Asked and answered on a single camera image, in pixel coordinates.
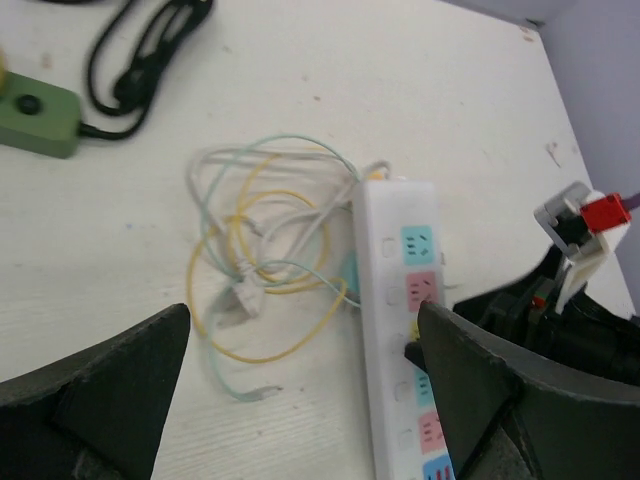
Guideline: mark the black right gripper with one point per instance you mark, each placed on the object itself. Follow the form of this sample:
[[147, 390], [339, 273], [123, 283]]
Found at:
[[450, 341]]

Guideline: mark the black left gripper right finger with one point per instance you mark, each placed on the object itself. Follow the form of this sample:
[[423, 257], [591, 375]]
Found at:
[[509, 413]]

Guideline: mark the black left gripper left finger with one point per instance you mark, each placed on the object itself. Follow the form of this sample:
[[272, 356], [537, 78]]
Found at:
[[99, 413]]

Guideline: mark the white multi-socket power strip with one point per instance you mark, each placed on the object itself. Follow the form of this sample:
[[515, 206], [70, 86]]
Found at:
[[399, 266]]

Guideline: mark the light blue charger plug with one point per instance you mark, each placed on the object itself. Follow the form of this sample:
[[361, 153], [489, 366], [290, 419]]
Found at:
[[349, 273]]

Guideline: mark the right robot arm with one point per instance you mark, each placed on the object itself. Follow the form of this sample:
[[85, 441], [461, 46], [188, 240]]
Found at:
[[584, 336]]

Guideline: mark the small yellow plug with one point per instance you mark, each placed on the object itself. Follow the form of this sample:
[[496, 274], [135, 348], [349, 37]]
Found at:
[[3, 70]]

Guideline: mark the green power strip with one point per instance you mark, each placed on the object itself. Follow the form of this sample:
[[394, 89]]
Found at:
[[39, 117]]

